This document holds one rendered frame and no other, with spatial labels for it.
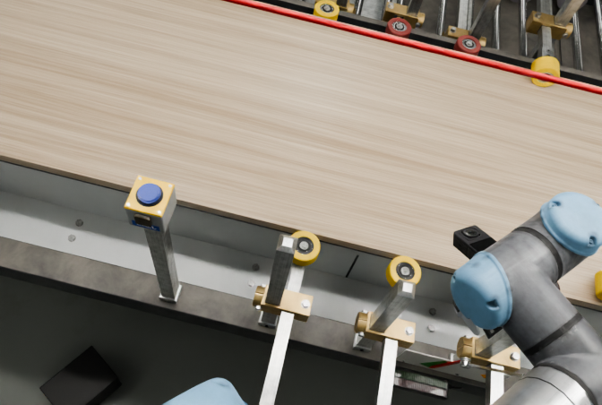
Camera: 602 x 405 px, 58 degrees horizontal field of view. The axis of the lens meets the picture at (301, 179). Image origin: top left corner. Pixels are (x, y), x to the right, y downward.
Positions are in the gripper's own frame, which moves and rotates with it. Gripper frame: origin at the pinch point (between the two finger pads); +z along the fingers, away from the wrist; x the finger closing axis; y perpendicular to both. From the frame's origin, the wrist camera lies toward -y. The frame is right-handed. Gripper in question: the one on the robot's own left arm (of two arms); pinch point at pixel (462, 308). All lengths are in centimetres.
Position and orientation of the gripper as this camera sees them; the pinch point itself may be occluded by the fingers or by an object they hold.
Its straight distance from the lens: 98.7
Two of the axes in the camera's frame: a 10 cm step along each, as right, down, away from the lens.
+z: -1.2, 5.5, 8.3
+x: 9.2, -2.5, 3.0
